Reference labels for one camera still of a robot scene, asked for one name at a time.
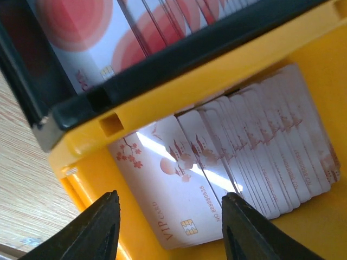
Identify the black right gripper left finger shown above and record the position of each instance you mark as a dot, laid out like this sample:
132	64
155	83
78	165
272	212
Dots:
93	234

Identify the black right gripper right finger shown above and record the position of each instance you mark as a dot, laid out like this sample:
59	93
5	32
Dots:
247	234

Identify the pink patterned white card stack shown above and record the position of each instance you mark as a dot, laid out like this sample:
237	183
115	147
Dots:
266	143

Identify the black bin with red cards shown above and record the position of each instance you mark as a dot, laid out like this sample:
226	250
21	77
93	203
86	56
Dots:
46	95

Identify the red patterned white card stack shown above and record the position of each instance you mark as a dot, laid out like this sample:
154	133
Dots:
95	40

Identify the yellow middle bin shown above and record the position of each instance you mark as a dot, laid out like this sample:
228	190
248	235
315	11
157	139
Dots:
315	41

